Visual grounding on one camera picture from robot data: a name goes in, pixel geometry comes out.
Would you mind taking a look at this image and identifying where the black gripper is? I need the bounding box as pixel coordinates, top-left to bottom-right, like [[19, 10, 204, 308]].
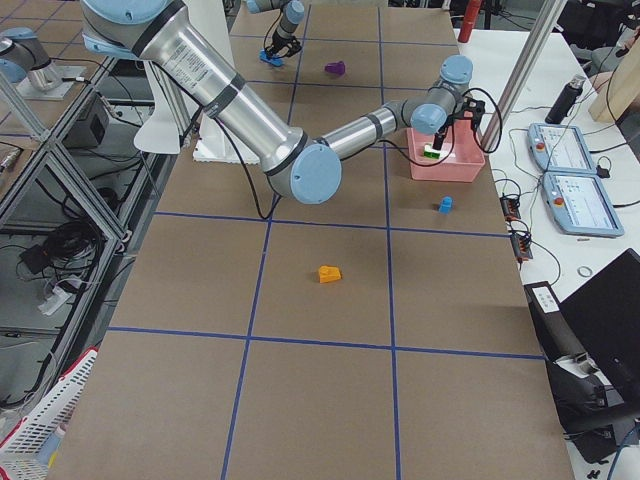
[[433, 123, 449, 150]]

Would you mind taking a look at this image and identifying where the long blue block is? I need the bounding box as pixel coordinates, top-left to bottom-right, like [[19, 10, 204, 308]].
[[259, 50, 284, 68]]

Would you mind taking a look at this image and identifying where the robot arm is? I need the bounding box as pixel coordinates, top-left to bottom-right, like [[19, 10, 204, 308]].
[[81, 1, 473, 204], [246, 0, 305, 56]]

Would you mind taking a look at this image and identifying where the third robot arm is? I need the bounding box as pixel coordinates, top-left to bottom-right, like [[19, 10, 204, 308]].
[[1, 27, 85, 101]]

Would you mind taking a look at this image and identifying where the pink plastic box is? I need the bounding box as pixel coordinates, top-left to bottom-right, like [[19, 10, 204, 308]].
[[406, 122, 485, 183]]

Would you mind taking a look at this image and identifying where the small blue block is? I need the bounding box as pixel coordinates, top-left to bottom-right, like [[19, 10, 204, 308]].
[[438, 196, 454, 214]]

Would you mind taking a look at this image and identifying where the upper teach pendant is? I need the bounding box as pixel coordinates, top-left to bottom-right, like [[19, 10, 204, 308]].
[[527, 123, 596, 173]]

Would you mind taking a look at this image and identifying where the teach pendant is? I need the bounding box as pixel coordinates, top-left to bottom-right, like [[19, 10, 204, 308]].
[[542, 171, 625, 238], [527, 123, 596, 173]]

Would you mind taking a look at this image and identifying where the purple block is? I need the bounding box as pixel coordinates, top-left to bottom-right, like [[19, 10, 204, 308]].
[[324, 61, 346, 77]]

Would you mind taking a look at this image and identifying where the black water bottle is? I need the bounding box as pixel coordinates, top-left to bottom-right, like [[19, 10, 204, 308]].
[[545, 74, 587, 125]]

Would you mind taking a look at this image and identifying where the lower teach pendant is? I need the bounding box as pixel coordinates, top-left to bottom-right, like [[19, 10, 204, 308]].
[[542, 171, 625, 238]]

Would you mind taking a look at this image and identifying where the orange block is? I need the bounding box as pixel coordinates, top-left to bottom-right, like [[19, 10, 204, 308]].
[[317, 265, 343, 284]]

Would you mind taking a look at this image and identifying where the white plastic basket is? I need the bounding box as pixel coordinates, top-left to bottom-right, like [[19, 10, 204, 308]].
[[1, 347, 98, 479]]

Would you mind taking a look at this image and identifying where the aluminium frame post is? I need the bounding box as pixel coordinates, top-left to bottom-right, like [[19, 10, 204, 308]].
[[481, 0, 567, 155]]

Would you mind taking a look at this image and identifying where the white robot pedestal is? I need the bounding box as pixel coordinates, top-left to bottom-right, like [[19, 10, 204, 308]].
[[134, 1, 259, 165]]

